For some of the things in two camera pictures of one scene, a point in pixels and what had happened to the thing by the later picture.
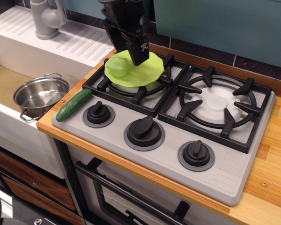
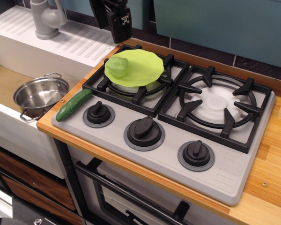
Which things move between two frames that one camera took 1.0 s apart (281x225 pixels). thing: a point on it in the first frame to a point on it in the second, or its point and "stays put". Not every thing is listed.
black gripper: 123,17 to 114,15
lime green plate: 138,75 stays put
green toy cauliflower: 118,66 stays put
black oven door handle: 91,170 stays put
